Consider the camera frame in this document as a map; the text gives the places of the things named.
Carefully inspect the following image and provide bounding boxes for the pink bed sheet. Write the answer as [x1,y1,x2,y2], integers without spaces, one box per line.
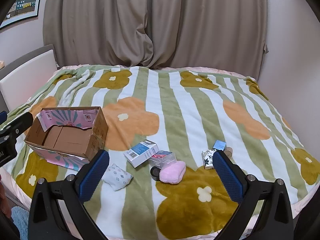
[5,64,319,238]

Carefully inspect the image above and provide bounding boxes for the small white patterned pouch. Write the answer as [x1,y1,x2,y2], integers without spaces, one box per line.
[102,163,134,192]

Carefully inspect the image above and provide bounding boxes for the striped flower print blanket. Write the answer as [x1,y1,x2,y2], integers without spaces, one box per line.
[5,65,320,240]

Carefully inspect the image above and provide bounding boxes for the reddish brown cloth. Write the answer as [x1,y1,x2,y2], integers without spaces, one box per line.
[0,175,12,218]

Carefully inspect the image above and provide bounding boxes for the white and blue carton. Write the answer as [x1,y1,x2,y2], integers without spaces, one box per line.
[123,140,160,168]

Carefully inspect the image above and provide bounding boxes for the framed wall poster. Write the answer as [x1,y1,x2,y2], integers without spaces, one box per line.
[0,0,45,29]

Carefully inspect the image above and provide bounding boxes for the cardboard box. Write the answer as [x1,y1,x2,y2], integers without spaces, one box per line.
[24,106,109,172]

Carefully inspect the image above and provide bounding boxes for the blue fluffy rug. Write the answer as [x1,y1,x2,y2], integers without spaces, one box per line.
[11,206,30,240]

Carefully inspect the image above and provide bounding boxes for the small black jar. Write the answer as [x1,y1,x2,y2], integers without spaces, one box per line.
[150,166,162,181]

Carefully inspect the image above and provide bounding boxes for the small blue box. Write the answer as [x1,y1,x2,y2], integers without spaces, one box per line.
[213,140,227,152]

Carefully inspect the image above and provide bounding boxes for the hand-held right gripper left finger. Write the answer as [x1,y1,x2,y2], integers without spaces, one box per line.
[28,149,110,240]

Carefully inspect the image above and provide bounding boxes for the pink fluffy pouch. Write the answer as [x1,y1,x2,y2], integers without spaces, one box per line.
[159,160,187,185]

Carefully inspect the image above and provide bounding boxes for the clear plastic case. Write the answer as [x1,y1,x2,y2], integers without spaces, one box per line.
[149,151,176,170]

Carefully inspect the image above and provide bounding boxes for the white bed headboard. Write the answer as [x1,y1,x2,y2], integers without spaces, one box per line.
[0,44,59,113]

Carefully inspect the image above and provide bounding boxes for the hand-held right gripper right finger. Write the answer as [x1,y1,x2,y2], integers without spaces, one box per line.
[212,150,293,240]

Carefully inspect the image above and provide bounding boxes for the black and white floral packet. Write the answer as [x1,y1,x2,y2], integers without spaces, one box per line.
[202,149,217,170]

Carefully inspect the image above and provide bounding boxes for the beige curtain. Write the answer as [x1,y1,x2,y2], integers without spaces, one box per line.
[43,0,154,68]
[146,0,269,69]

